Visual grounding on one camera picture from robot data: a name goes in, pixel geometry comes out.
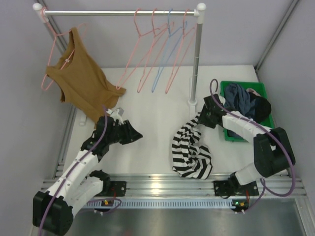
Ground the black white striped tank top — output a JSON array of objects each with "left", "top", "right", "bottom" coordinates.
[{"left": 171, "top": 113, "right": 213, "bottom": 179}]

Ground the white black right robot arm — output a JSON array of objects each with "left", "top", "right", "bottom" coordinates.
[{"left": 198, "top": 94, "right": 296, "bottom": 195}]

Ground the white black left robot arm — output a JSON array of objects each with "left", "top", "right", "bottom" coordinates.
[{"left": 32, "top": 116, "right": 143, "bottom": 236}]

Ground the brown tank top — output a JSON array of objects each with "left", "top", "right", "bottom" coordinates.
[{"left": 46, "top": 27, "right": 126, "bottom": 123}]

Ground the blue hanger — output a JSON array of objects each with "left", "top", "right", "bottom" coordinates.
[{"left": 151, "top": 8, "right": 183, "bottom": 93}]

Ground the pink hanger under brown top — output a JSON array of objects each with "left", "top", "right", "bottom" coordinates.
[{"left": 41, "top": 7, "right": 89, "bottom": 92}]

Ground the blue grey garment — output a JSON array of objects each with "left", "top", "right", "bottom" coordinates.
[{"left": 224, "top": 83, "right": 259, "bottom": 137}]

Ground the pink garment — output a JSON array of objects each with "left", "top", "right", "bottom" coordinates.
[{"left": 246, "top": 88, "right": 261, "bottom": 97}]

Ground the black garment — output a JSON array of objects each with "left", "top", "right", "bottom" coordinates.
[{"left": 249, "top": 92, "right": 272, "bottom": 123}]

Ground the green plastic bin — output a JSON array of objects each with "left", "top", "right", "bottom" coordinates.
[{"left": 220, "top": 81, "right": 274, "bottom": 128}]

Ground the white clothes rack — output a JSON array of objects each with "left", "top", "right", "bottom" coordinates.
[{"left": 32, "top": 2, "right": 207, "bottom": 131}]

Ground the aluminium rail frame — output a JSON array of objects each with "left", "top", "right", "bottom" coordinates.
[{"left": 40, "top": 108, "right": 315, "bottom": 236}]

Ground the white slotted cable duct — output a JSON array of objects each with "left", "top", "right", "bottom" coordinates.
[{"left": 83, "top": 199, "right": 236, "bottom": 209}]

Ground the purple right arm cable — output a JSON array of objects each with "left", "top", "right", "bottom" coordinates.
[{"left": 209, "top": 78, "right": 297, "bottom": 212}]

